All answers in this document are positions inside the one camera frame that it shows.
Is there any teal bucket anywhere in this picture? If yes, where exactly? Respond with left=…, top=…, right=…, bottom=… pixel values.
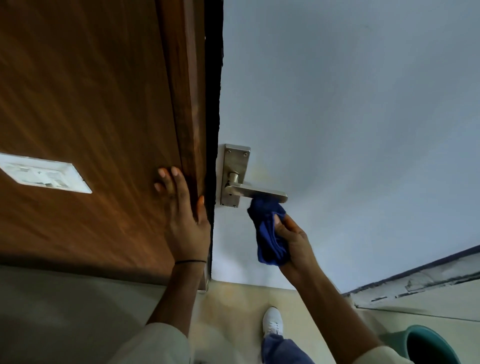
left=382, top=324, right=463, bottom=364

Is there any person's right forearm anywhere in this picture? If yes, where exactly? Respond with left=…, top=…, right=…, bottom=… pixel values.
left=279, top=262, right=384, bottom=361

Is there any white sleeve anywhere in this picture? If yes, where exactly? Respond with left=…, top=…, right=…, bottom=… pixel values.
left=108, top=322, right=193, bottom=364
left=352, top=345, right=414, bottom=364

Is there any blue cleaning cloth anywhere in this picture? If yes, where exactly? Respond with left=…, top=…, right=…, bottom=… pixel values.
left=247, top=197, right=292, bottom=266

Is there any white switch plate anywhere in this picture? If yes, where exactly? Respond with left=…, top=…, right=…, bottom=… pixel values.
left=0, top=152, right=93, bottom=195

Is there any person's left forearm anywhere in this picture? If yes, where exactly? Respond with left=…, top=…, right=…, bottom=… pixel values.
left=145, top=262, right=208, bottom=338

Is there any white right sleeve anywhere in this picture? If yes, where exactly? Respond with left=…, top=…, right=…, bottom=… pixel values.
left=352, top=345, right=414, bottom=364

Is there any silver door handle lever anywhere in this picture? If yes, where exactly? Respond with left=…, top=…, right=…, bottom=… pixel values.
left=224, top=172, right=289, bottom=204

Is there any white door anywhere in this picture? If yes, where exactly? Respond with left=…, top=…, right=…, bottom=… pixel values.
left=211, top=0, right=480, bottom=294

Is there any white left sleeve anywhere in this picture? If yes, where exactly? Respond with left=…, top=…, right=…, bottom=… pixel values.
left=108, top=322, right=193, bottom=364

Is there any person's right hand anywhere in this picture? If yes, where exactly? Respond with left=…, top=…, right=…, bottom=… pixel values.
left=273, top=214, right=320, bottom=283

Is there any silver door handle backplate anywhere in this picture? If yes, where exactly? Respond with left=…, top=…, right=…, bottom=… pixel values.
left=220, top=143, right=251, bottom=208

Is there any white shoe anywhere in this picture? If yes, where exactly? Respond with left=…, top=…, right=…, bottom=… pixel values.
left=261, top=306, right=284, bottom=340

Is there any person's left hand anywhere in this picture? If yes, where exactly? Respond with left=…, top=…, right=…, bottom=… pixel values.
left=154, top=167, right=212, bottom=264

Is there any blue trouser leg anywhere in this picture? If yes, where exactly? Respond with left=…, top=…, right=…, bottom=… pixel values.
left=260, top=333, right=316, bottom=364

